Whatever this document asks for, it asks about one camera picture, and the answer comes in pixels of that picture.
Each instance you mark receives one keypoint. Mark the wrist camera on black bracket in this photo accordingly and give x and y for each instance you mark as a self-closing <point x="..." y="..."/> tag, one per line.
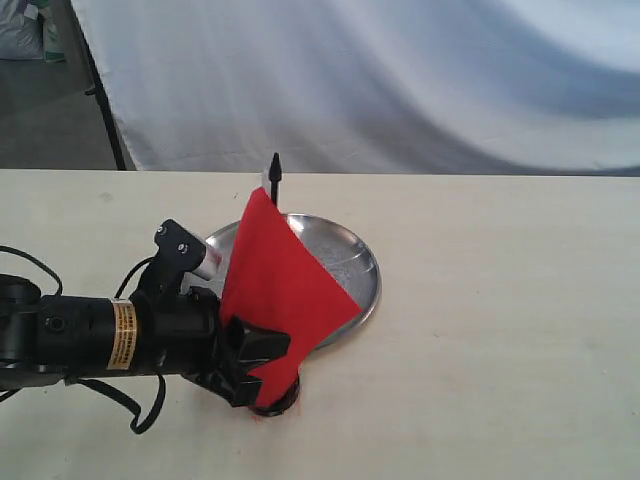
<point x="179" y="252"/>

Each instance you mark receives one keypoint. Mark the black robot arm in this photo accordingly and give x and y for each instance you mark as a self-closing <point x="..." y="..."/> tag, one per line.
<point x="53" y="338"/>

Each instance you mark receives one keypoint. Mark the round steel plate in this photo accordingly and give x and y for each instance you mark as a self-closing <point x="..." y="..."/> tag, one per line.
<point x="340" y="251"/>

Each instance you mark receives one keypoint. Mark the black backdrop stand pole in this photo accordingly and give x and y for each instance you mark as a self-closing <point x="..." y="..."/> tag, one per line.
<point x="79" y="55"/>

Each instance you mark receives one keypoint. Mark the white backdrop cloth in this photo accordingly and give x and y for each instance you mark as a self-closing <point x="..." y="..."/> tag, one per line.
<point x="453" y="87"/>

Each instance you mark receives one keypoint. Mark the green white bag in background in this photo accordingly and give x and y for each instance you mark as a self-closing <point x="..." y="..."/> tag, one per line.
<point x="52" y="47"/>

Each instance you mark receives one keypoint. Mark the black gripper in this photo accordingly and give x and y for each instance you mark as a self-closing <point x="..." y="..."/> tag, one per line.
<point x="183" y="339"/>

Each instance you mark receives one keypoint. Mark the white sack in background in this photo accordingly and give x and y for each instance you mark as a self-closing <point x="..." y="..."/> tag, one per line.
<point x="21" y="35"/>

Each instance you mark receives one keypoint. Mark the red flag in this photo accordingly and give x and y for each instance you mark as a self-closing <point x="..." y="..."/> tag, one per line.
<point x="273" y="282"/>

